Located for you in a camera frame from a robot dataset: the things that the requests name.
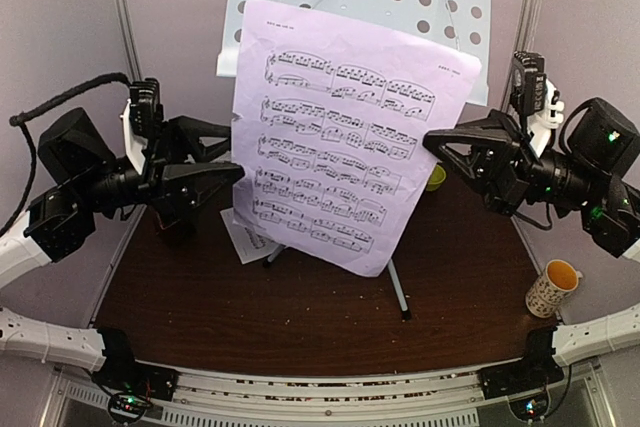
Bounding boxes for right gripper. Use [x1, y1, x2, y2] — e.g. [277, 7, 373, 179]
[422, 106, 599, 217]

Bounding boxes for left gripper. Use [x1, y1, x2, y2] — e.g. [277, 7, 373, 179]
[77, 113, 246, 221]

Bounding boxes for purple sheet music page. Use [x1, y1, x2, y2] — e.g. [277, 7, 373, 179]
[232, 0, 482, 277]

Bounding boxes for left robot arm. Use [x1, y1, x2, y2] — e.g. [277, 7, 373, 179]
[1, 107, 244, 283]

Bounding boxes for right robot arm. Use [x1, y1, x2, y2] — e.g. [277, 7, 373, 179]
[423, 97, 639, 389]

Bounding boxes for green plastic bowl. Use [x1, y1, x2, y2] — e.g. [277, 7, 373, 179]
[425, 164, 447, 192]

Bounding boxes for brown wooden metronome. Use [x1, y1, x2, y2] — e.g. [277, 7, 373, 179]
[152, 207, 196, 247]

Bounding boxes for white sheet music page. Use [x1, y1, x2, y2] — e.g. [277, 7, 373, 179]
[220, 208, 277, 265]

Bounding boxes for patterned paper cup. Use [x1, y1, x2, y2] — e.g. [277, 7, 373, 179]
[525, 259, 583, 319]

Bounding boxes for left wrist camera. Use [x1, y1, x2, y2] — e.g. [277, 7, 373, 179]
[119, 77, 165, 176]

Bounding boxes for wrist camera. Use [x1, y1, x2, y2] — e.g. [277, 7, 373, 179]
[119, 77, 165, 176]
[509, 51, 565, 157]

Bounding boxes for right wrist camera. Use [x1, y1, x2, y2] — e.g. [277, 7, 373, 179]
[509, 51, 565, 157]

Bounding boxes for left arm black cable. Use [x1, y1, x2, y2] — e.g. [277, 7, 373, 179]
[0, 71, 131, 236]

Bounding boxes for left aluminium corner post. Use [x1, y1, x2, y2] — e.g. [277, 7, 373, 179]
[114, 0, 143, 81]

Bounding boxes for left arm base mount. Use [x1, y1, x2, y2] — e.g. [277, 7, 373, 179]
[86, 362, 179, 426]

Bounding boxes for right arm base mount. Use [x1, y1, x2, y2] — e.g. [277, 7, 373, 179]
[478, 361, 565, 424]

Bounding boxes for aluminium front rail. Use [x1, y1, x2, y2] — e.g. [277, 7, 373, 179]
[36, 359, 622, 426]

